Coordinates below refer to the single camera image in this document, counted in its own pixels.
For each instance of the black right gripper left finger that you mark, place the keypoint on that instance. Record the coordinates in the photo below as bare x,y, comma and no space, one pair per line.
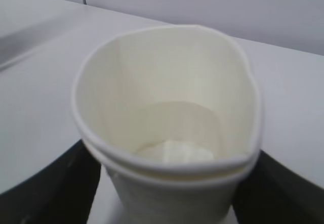
63,192

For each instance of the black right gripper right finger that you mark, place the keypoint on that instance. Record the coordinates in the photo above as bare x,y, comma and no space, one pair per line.
274,194

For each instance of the white paper cup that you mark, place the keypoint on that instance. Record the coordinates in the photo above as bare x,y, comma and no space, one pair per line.
174,115

